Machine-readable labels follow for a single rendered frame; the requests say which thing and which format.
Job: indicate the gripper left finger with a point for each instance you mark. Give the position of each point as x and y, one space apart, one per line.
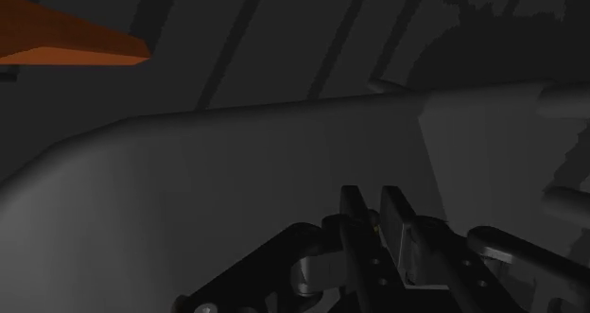
357 238

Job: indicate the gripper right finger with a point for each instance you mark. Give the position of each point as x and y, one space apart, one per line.
428 252

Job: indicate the orange flat board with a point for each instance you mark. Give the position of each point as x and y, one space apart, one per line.
55 40

